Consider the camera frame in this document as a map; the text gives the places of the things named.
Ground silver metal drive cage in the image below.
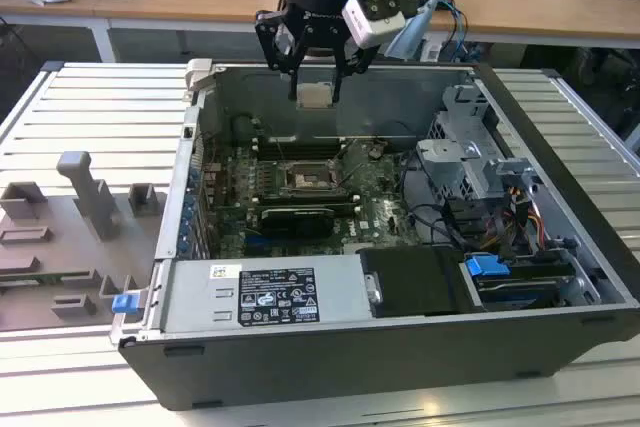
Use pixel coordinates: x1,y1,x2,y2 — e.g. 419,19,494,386
414,84,546,208

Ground green motherboard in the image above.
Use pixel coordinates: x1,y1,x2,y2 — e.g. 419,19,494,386
199,139,426,261

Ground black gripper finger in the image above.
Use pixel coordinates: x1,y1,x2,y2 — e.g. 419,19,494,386
254,9,304,101
332,39,377,103

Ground black plastic shroud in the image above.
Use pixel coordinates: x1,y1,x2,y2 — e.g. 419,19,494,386
359,246,481,319

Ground black graphics card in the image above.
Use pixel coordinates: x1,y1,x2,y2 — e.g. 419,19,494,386
259,205,335,241

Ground coloured power wire bundle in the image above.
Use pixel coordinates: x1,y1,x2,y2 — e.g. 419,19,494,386
482,186,549,261

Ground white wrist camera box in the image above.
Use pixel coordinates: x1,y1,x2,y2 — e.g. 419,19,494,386
342,0,407,46

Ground hard disk in blue carrier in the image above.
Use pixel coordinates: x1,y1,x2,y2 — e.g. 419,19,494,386
462,254,576,311

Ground green circuit board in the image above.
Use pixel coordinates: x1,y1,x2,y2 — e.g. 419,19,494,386
0,271,99,287

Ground CPU socket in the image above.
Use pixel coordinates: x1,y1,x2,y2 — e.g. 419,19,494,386
277,159,347,198

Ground black RAM slot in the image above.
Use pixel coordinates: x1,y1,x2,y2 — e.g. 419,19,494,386
254,201,361,207
257,152,346,159
257,140,346,147
254,197,361,204
257,148,346,155
254,193,361,200
257,144,346,151

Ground silver CPU plate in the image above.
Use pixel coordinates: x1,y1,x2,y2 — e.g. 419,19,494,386
296,82,335,109

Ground blue plastic latch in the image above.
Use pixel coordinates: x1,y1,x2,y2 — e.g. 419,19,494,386
112,292,139,316

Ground grey parts rack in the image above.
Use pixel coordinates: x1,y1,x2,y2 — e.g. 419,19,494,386
0,149,169,333

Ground black open PC case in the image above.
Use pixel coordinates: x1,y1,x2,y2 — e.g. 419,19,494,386
110,57,640,411

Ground silver power supply unit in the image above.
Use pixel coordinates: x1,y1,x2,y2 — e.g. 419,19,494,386
142,254,384,336

